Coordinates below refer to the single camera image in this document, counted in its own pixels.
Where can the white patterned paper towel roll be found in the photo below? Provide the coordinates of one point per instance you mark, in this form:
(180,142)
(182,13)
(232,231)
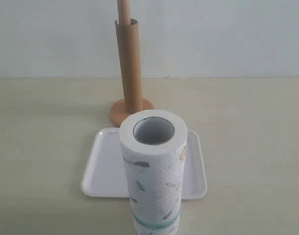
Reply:
(154,145)

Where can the brown cardboard tube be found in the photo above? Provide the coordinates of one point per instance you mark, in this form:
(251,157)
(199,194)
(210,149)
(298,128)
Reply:
(129,57)

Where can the orange paper towel holder stand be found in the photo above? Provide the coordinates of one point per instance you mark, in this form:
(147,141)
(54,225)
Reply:
(117,112)

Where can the white rectangular plastic tray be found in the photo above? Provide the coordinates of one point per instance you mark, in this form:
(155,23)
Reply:
(104,175)

